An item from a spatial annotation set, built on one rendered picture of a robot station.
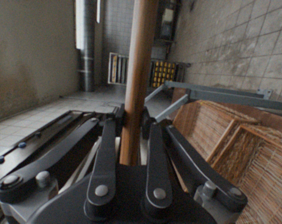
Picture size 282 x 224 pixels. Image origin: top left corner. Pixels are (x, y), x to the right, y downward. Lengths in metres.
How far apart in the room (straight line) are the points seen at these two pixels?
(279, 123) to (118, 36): 5.10
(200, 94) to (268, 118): 0.33
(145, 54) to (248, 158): 0.71
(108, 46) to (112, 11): 1.15
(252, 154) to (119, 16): 5.35
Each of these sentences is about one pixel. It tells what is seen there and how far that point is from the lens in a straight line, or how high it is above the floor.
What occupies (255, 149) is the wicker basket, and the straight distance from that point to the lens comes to 0.77.
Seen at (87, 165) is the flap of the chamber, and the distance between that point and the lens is 0.74.
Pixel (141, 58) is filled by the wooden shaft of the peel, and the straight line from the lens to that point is 0.17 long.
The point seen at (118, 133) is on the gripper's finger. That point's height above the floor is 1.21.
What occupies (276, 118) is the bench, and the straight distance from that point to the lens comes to 0.75.
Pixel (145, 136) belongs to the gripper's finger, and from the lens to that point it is 0.16.
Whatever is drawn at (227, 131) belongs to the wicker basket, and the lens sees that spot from 0.68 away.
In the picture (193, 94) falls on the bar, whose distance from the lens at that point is 0.58.
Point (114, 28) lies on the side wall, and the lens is 5.40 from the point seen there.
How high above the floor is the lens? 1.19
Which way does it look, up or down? 4 degrees down
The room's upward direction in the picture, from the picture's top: 84 degrees counter-clockwise
